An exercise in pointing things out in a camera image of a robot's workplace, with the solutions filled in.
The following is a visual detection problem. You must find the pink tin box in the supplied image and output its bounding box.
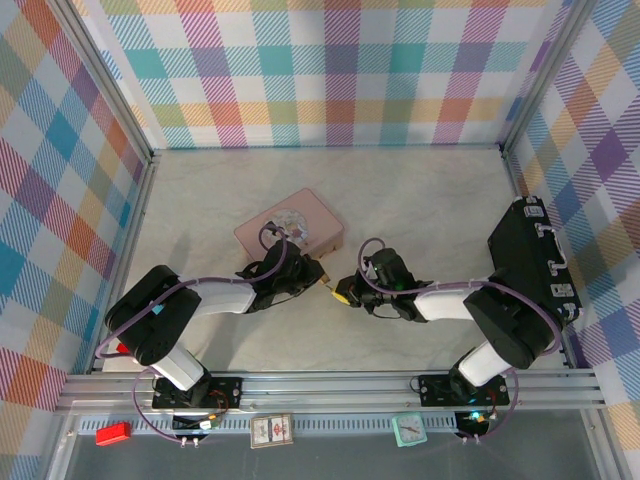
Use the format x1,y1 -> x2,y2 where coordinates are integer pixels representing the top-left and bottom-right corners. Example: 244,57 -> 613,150
233,187 -> 347,263

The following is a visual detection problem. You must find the teal alarm clock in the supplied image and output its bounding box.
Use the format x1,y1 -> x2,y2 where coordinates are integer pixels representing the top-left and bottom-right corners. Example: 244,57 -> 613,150
391,412 -> 430,448

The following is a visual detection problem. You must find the black suitcase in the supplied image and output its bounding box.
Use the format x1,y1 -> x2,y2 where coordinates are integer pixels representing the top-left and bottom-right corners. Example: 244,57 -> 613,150
487,196 -> 586,330

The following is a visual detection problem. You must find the playing card box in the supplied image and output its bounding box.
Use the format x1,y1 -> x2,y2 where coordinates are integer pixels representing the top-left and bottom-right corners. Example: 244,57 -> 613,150
249,412 -> 296,450

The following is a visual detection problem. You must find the small black controller board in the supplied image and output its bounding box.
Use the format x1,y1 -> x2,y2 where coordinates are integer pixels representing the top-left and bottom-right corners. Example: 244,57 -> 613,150
453,410 -> 492,437
171,413 -> 222,435

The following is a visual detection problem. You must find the red block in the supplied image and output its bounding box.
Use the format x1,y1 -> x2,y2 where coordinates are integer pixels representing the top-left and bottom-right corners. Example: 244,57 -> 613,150
94,422 -> 133,447

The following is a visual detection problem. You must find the aluminium front rail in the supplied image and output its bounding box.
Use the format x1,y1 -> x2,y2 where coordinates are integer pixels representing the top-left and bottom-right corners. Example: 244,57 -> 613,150
54,368 -> 609,414

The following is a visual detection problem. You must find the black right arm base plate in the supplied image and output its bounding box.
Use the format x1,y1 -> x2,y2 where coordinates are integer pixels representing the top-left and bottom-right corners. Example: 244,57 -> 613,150
417,372 -> 519,408

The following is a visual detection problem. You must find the grey slotted cable duct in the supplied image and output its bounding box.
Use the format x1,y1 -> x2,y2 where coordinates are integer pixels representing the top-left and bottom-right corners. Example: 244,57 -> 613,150
74,412 -> 472,441

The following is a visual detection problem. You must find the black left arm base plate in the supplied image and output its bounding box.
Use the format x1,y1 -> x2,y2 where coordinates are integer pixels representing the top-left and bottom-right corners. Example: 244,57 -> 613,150
151,375 -> 245,413

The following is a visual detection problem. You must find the aluminium left side rail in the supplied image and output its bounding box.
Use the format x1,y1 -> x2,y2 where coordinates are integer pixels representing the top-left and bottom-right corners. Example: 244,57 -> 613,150
87,152 -> 164,376

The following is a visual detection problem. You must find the aluminium left corner post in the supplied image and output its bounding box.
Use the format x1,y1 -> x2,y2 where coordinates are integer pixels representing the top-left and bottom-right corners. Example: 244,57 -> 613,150
49,0 -> 162,166

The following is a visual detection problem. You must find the aluminium corner post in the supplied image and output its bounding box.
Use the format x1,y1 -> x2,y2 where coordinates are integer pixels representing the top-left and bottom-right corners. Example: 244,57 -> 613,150
49,0 -> 162,166
498,0 -> 597,157

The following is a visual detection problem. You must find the aluminium right corner post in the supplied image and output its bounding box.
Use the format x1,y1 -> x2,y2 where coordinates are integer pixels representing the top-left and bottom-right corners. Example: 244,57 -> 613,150
498,0 -> 597,157

